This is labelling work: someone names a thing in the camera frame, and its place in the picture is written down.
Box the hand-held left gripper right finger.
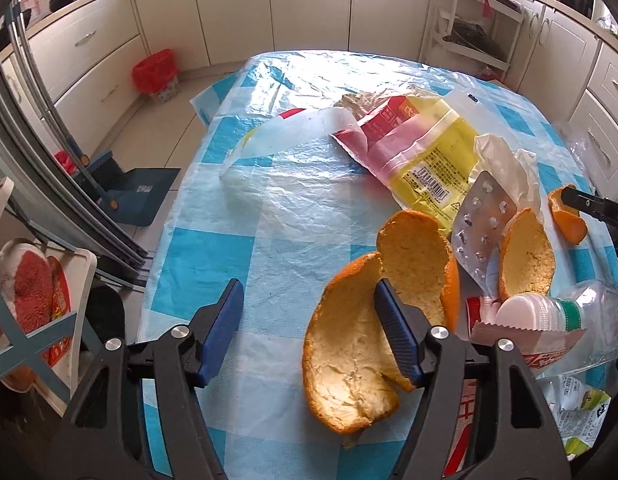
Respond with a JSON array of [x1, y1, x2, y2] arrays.
[[374, 278, 572, 480]]

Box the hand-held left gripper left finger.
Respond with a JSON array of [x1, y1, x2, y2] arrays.
[[36, 278, 245, 480]]

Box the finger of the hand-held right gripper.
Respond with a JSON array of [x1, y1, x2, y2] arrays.
[[559, 185, 608, 222]]

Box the small orange peel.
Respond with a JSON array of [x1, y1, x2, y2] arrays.
[[547, 185, 588, 245]]

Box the large orange peel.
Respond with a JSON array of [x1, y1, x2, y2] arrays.
[[302, 252, 416, 436], [376, 210, 461, 333]]

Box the yellow and red plastic bag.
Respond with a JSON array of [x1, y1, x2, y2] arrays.
[[330, 91, 478, 237]]

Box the white translucent plastic bag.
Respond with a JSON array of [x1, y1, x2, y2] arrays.
[[218, 105, 361, 183]]

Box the red lined trash bin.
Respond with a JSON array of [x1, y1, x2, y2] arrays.
[[132, 48, 180, 104]]

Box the crinkled clear plastic bag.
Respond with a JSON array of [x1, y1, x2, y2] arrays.
[[553, 120, 606, 193]]

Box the cupped orange peel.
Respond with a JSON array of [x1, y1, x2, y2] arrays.
[[498, 207, 557, 302]]

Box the cream crumpled plastic bag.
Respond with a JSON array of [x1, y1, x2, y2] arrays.
[[473, 132, 546, 213]]

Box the silver pill blister pack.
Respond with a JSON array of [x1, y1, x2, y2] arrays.
[[451, 170, 518, 295]]

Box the blue checked plastic tablecloth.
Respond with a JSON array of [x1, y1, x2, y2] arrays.
[[142, 50, 618, 480]]

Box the red printed paper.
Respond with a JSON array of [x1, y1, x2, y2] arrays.
[[453, 379, 486, 480]]

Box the clear bottle with white cap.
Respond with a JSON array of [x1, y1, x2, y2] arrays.
[[493, 280, 618, 377]]

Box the red and white wrapper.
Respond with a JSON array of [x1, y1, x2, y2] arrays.
[[465, 295, 586, 372]]

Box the white chair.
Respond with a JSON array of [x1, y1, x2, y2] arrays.
[[0, 175, 98, 413]]

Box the blue dustpan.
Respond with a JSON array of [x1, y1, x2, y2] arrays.
[[72, 149, 183, 227]]

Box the green and white packet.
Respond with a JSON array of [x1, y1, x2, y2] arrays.
[[539, 374, 612, 457]]

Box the red cushion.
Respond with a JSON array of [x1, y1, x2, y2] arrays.
[[0, 240, 76, 378]]

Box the black wok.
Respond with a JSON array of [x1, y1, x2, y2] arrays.
[[448, 17, 506, 60]]

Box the white storage rack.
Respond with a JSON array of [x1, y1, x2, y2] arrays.
[[423, 0, 526, 87]]

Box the stainless steel refrigerator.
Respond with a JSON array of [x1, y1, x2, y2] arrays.
[[0, 0, 152, 288]]

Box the white kitchen cabinets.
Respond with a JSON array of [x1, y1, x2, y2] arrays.
[[0, 0, 618, 187]]

